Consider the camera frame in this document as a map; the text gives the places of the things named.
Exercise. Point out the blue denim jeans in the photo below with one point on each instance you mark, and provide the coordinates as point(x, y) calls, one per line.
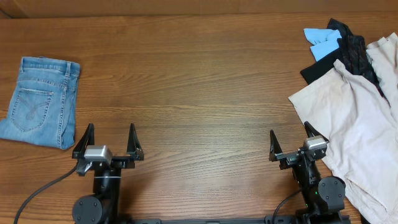
point(42, 110)

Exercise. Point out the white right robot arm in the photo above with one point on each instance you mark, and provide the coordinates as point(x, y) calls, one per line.
point(323, 196)

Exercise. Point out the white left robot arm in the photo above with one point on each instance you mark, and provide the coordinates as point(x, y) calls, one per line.
point(102, 206)

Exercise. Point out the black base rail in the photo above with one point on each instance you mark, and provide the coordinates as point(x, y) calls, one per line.
point(236, 221)

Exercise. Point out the beige cloth garment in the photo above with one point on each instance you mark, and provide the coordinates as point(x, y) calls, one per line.
point(360, 121)

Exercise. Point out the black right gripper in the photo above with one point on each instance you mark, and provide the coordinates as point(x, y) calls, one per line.
point(289, 158)

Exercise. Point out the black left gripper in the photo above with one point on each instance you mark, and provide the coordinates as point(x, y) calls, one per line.
point(132, 149)

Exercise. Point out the black dark garment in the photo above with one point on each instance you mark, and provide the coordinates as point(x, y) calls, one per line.
point(351, 52)

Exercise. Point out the light blue cloth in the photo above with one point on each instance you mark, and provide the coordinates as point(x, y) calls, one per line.
point(324, 41)

